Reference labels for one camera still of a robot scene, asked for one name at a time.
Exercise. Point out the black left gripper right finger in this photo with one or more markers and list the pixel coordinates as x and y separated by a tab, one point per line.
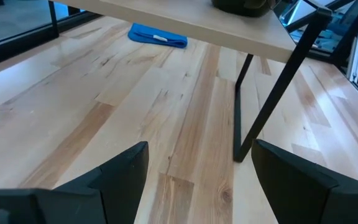
294	189

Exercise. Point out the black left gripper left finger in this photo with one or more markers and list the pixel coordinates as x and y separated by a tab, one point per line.
123	180

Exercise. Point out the wooden shelf with black legs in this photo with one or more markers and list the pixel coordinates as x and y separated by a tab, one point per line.
204	21

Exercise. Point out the blue folded cloth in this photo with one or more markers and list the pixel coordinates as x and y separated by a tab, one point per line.
157	37

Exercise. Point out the dark green mug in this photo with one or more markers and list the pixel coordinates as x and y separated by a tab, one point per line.
244	7

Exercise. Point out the aluminium frame profile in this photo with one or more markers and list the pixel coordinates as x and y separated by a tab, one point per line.
356	56

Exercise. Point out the black table edge rail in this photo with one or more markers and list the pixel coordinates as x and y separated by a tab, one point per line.
17	43

